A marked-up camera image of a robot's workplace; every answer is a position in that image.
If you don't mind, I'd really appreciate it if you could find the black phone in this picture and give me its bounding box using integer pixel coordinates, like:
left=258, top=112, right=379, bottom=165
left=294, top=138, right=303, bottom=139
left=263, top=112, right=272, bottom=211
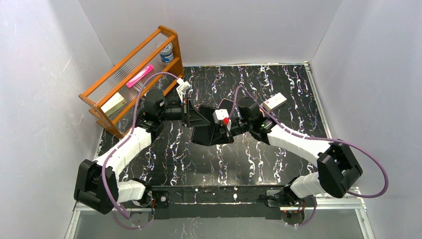
left=191, top=105, right=217, bottom=146

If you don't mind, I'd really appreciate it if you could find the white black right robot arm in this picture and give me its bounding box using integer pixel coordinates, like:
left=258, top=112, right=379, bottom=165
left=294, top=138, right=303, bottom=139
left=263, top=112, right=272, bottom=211
left=201, top=103, right=363, bottom=204

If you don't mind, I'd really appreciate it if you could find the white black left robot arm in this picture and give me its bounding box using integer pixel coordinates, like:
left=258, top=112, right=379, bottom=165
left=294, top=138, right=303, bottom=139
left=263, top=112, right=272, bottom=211
left=74, top=89, right=211, bottom=219

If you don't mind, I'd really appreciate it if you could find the phone in pink case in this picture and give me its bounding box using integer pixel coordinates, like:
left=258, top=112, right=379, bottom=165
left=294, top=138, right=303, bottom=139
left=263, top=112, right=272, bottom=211
left=218, top=99, right=234, bottom=113

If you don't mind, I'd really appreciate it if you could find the pink flat box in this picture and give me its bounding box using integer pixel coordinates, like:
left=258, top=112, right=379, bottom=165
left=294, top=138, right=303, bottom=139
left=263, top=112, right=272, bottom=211
left=126, top=64, right=154, bottom=88

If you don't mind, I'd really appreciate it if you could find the orange wooden shelf rack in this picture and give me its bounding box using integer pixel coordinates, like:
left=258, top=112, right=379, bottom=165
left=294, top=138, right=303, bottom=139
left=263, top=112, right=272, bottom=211
left=79, top=25, right=184, bottom=138

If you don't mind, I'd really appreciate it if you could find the white blue round jar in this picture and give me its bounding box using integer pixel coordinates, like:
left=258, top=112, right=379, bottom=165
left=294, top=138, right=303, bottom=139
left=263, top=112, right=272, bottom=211
left=159, top=43, right=174, bottom=63

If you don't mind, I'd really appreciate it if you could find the white red box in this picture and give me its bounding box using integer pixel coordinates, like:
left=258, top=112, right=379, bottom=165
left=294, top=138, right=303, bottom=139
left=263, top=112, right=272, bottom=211
left=263, top=93, right=287, bottom=112

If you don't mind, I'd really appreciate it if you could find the cream green box on shelf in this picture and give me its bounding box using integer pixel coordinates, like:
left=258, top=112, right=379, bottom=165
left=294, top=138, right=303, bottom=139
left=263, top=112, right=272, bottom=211
left=101, top=93, right=126, bottom=117

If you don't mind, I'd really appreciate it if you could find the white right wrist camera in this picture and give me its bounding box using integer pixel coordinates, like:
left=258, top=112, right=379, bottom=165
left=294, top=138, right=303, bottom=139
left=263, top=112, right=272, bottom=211
left=212, top=109, right=231, bottom=125

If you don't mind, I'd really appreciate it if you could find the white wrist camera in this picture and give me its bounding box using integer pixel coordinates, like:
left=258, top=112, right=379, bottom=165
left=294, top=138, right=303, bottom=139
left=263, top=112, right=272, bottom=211
left=212, top=109, right=231, bottom=125
left=176, top=78, right=192, bottom=102

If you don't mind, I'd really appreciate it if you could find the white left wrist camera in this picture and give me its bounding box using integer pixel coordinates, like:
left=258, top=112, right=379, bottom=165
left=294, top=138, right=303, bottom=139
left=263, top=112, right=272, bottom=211
left=176, top=78, right=192, bottom=102

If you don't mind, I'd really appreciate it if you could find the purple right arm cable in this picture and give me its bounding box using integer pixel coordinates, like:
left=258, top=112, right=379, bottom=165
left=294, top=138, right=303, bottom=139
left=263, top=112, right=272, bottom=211
left=229, top=85, right=390, bottom=228

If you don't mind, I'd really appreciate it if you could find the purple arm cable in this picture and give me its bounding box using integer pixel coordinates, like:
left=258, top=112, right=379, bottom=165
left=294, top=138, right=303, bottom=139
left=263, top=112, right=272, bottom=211
left=229, top=85, right=390, bottom=228
left=101, top=72, right=181, bottom=230

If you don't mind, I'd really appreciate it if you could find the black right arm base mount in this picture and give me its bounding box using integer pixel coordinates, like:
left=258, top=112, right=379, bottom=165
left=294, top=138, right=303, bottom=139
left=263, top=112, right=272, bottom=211
left=258, top=189, right=290, bottom=208

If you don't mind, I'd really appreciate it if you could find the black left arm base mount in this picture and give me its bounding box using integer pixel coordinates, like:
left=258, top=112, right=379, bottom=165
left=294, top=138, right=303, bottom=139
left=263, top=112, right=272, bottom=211
left=151, top=189, right=170, bottom=209

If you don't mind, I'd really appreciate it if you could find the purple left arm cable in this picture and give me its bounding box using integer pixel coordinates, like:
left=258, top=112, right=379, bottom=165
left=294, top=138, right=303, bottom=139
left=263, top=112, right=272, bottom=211
left=101, top=72, right=181, bottom=230

